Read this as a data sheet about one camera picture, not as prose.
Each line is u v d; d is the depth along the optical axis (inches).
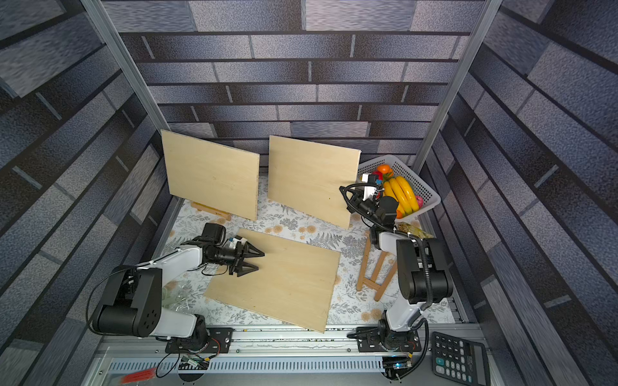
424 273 17.0
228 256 30.1
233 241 33.6
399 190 40.0
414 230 38.5
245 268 32.1
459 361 27.2
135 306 17.0
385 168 43.3
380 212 27.6
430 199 40.3
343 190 32.8
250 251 31.1
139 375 27.3
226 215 39.4
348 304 32.0
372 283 33.1
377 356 28.1
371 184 29.9
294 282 33.6
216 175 36.6
